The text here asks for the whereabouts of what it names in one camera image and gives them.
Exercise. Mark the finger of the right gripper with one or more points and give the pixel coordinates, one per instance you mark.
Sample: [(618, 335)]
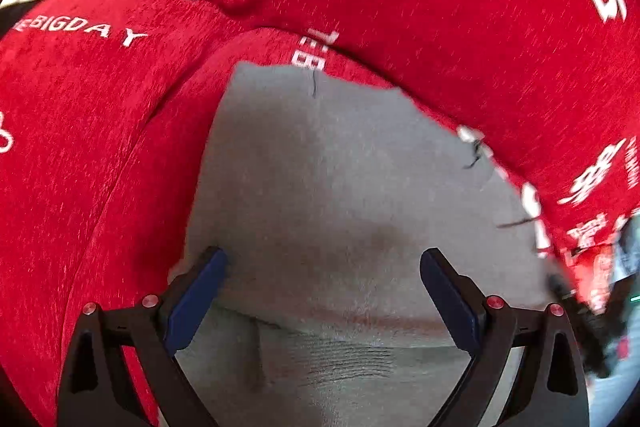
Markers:
[(588, 328)]

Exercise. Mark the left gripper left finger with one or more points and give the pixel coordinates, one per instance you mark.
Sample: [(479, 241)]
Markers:
[(96, 388)]

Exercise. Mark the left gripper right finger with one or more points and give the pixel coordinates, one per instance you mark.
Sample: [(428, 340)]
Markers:
[(549, 388)]

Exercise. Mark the grey fleece small garment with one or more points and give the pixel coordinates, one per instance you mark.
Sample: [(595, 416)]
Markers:
[(324, 195)]

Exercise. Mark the red embroidered pillow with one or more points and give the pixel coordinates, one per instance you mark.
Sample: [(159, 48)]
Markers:
[(590, 271)]

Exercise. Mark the red printed bed cover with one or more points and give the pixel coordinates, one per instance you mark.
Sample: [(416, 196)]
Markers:
[(106, 110)]

